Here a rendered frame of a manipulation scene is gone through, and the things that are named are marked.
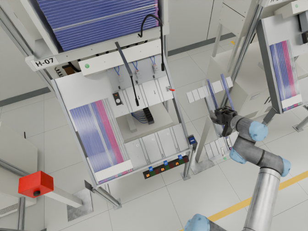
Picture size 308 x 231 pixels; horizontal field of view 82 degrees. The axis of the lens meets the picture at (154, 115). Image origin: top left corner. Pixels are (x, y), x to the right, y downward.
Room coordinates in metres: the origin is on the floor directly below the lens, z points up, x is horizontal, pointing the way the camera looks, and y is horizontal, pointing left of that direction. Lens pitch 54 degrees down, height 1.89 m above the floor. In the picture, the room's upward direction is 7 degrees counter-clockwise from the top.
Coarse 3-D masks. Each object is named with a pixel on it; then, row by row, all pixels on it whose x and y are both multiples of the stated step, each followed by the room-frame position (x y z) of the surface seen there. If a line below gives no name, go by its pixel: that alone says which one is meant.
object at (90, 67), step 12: (132, 48) 0.93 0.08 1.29; (144, 48) 0.94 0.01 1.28; (156, 48) 0.94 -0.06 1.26; (84, 60) 0.86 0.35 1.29; (96, 60) 0.87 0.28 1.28; (108, 60) 0.87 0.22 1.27; (120, 60) 0.88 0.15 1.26; (132, 60) 0.88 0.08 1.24; (84, 72) 0.82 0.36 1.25; (96, 72) 0.84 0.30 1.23
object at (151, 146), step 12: (156, 132) 0.61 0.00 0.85; (168, 132) 0.61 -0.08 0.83; (180, 132) 0.61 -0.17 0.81; (132, 144) 0.55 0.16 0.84; (144, 144) 0.55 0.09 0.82; (156, 144) 0.55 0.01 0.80; (168, 144) 0.55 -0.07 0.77; (180, 144) 0.55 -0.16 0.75; (132, 156) 0.49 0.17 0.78; (144, 156) 0.49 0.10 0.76; (156, 156) 0.49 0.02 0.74; (96, 180) 0.38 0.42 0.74
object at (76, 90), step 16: (64, 80) 0.84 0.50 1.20; (80, 80) 0.84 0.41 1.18; (96, 80) 0.85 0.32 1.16; (160, 80) 0.87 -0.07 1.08; (64, 96) 0.77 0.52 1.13; (80, 96) 0.77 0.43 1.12; (96, 96) 0.78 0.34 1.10; (112, 96) 0.78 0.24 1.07; (128, 96) 0.78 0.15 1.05; (144, 96) 0.79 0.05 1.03; (160, 96) 0.79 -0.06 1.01; (128, 112) 0.71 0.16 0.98
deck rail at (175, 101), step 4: (164, 56) 0.97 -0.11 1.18; (164, 60) 0.95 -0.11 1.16; (168, 68) 0.92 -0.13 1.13; (168, 72) 0.90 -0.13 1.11; (168, 76) 0.88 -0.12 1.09; (172, 84) 0.84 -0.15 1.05; (172, 88) 0.82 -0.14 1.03; (172, 92) 0.81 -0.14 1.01; (176, 96) 0.79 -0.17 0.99; (176, 100) 0.77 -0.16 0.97; (176, 104) 0.75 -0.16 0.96; (176, 108) 0.74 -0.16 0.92; (180, 108) 0.73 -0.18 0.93; (176, 112) 0.74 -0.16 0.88; (180, 112) 0.71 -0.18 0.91; (180, 116) 0.69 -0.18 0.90; (180, 120) 0.68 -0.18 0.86; (184, 124) 0.65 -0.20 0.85; (184, 128) 0.63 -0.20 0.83; (184, 132) 0.61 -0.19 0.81
